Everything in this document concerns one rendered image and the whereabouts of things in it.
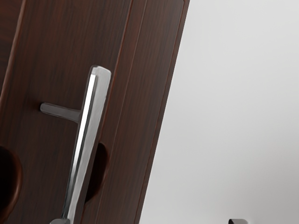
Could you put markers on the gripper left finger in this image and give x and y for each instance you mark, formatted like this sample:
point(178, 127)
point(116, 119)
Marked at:
point(59, 221)

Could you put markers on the dark brown wooden cabinet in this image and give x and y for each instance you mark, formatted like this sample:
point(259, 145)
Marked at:
point(51, 51)

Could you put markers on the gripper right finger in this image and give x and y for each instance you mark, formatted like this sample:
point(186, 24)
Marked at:
point(237, 221)

